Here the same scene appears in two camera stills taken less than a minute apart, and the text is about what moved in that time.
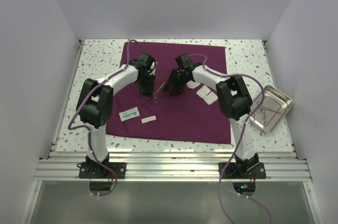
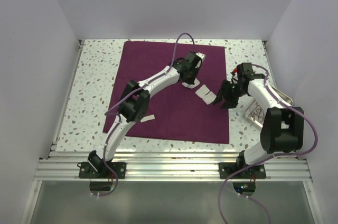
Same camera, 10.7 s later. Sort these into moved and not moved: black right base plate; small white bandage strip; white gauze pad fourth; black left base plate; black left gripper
Moved: black left gripper
Not moved: small white bandage strip; black right base plate; black left base plate; white gauze pad fourth
